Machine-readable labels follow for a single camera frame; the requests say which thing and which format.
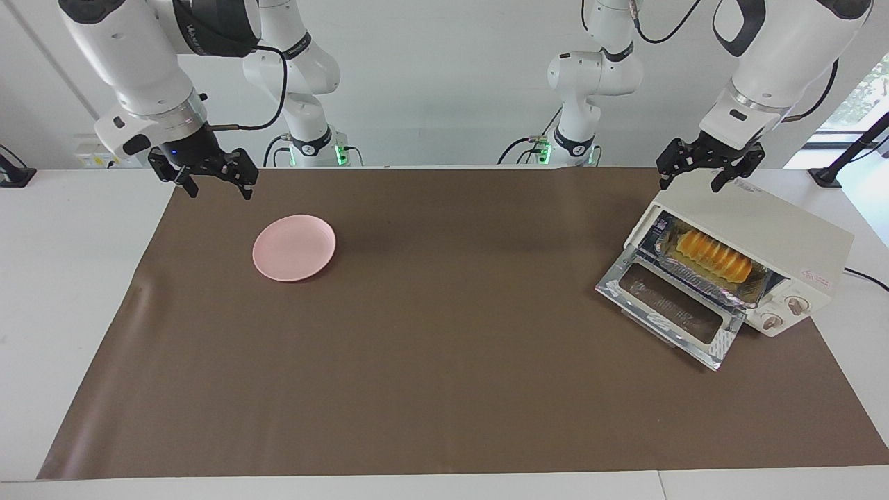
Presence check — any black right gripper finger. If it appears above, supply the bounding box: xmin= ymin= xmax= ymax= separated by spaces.
xmin=221 ymin=147 xmax=260 ymax=201
xmin=148 ymin=148 xmax=199 ymax=200

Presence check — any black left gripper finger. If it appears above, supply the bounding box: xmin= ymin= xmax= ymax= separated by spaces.
xmin=656 ymin=137 xmax=695 ymax=190
xmin=710 ymin=142 xmax=767 ymax=194

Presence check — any sliced golden bread loaf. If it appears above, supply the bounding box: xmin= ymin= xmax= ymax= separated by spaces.
xmin=677 ymin=231 xmax=754 ymax=284

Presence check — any aluminium foil tray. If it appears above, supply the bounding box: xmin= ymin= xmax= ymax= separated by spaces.
xmin=651 ymin=214 xmax=768 ymax=308

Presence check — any cream toaster oven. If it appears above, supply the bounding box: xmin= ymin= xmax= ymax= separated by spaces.
xmin=624 ymin=170 xmax=855 ymax=338

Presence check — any glass oven door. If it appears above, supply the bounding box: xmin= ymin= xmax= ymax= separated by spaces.
xmin=595 ymin=244 xmax=746 ymax=372

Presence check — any pink round plate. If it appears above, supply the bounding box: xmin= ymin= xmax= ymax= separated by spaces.
xmin=252 ymin=215 xmax=337 ymax=283

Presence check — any black angled stand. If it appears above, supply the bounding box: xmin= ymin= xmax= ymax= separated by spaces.
xmin=808 ymin=111 xmax=889 ymax=188

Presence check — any window with greenery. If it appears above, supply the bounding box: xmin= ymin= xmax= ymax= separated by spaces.
xmin=820 ymin=54 xmax=889 ymax=133

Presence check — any black desk clamp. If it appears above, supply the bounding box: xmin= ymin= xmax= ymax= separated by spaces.
xmin=0 ymin=144 xmax=37 ymax=188

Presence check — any brown table mat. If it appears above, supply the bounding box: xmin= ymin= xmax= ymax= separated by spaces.
xmin=36 ymin=167 xmax=889 ymax=480

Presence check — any black right base cable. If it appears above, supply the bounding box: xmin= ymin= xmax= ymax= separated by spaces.
xmin=263 ymin=133 xmax=292 ymax=167

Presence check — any black base cable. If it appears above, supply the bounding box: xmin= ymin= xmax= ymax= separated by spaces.
xmin=497 ymin=108 xmax=563 ymax=166
xmin=263 ymin=133 xmax=292 ymax=167

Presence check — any white wall socket box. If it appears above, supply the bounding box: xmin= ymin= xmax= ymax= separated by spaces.
xmin=74 ymin=135 xmax=117 ymax=169

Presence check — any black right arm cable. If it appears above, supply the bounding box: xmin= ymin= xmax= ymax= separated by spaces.
xmin=208 ymin=45 xmax=289 ymax=133

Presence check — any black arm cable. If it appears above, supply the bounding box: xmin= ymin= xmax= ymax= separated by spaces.
xmin=208 ymin=45 xmax=289 ymax=133
xmin=629 ymin=0 xmax=702 ymax=44

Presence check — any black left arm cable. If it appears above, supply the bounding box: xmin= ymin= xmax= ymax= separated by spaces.
xmin=629 ymin=0 xmax=702 ymax=44

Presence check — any black left base cable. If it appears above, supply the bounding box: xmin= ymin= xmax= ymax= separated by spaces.
xmin=497 ymin=108 xmax=563 ymax=166

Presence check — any black oven power cable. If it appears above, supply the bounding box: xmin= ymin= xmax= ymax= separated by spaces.
xmin=842 ymin=267 xmax=889 ymax=292

